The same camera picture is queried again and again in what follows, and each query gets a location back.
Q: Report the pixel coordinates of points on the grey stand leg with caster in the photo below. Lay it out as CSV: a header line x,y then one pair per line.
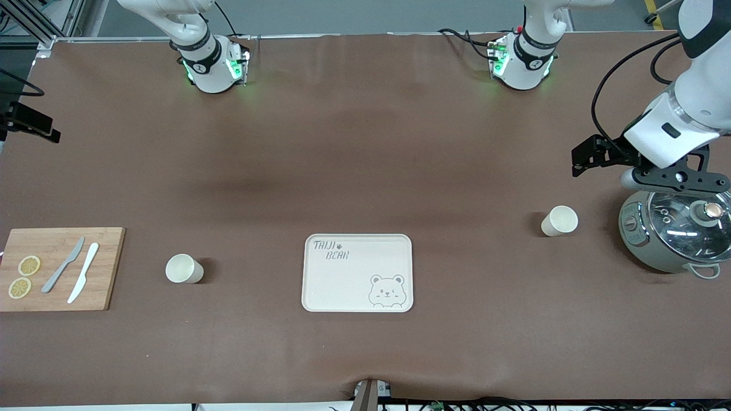
x,y
650,18

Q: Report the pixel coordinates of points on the yellow lemon slice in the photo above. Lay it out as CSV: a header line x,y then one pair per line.
x,y
19,288
29,265

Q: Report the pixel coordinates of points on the white plastic knife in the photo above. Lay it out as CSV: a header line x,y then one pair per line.
x,y
83,273

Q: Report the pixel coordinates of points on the bamboo cutting board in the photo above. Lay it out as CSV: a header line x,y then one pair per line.
x,y
103,257

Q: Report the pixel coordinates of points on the grey electric cooking pot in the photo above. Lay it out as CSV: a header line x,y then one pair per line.
x,y
634,240

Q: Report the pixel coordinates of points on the aluminium frame profile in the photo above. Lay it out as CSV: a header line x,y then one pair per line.
x,y
34,23

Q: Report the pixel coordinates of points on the glass pot lid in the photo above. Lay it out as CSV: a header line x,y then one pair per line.
x,y
685,240

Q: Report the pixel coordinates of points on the brown table cover mat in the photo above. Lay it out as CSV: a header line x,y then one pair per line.
x,y
365,142

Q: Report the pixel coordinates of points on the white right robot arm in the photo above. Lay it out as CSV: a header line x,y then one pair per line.
x,y
208,74

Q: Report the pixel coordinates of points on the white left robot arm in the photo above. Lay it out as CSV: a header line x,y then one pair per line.
x,y
525,71

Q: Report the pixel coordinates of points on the beige bear print tray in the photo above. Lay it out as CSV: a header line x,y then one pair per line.
x,y
354,285

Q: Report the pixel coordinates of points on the grey plastic knife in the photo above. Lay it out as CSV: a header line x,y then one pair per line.
x,y
67,260

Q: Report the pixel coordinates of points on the white plastic cup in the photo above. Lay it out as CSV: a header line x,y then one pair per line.
x,y
185,268
559,221

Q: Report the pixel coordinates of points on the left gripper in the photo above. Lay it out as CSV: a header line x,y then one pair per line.
x,y
615,149

